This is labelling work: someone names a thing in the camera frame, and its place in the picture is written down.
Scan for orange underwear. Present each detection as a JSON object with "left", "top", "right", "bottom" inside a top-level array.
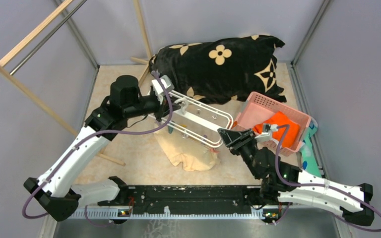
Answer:
[{"left": 253, "top": 111, "right": 301, "bottom": 148}]

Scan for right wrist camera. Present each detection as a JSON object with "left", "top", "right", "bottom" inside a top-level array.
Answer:
[{"left": 253, "top": 123, "right": 278, "bottom": 142}]

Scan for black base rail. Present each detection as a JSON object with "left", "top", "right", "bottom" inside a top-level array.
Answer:
[{"left": 51, "top": 184, "right": 346, "bottom": 221}]

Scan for cream boxer underwear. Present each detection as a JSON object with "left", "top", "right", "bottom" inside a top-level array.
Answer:
[{"left": 153, "top": 128, "right": 220, "bottom": 171}]

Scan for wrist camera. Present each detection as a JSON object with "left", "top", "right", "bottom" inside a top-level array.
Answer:
[
  {"left": 253, "top": 123, "right": 278, "bottom": 142},
  {"left": 149, "top": 75, "right": 175, "bottom": 104}
]

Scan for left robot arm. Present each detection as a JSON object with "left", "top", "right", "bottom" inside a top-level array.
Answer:
[{"left": 24, "top": 72, "right": 175, "bottom": 222}]

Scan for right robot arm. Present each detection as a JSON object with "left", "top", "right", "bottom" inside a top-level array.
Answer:
[{"left": 218, "top": 128, "right": 375, "bottom": 227}]

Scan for pink plastic basket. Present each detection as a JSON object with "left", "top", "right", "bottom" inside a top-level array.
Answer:
[{"left": 232, "top": 92, "right": 312, "bottom": 156}]

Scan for black floral pillow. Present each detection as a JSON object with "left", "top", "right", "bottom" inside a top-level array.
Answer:
[{"left": 149, "top": 35, "right": 287, "bottom": 105}]

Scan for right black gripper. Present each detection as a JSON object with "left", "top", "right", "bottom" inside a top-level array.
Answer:
[{"left": 217, "top": 128, "right": 260, "bottom": 179}]

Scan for white clip hanger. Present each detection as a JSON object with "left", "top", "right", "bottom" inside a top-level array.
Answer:
[{"left": 167, "top": 91, "right": 234, "bottom": 149}]

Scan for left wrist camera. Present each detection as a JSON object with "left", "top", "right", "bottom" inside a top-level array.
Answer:
[{"left": 149, "top": 75, "right": 175, "bottom": 104}]

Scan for metal rack rod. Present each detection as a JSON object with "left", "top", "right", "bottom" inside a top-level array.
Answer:
[{"left": 9, "top": 0, "right": 87, "bottom": 75}]

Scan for wooden drying rack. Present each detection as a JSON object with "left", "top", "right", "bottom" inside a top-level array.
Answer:
[{"left": 0, "top": 0, "right": 144, "bottom": 167}]

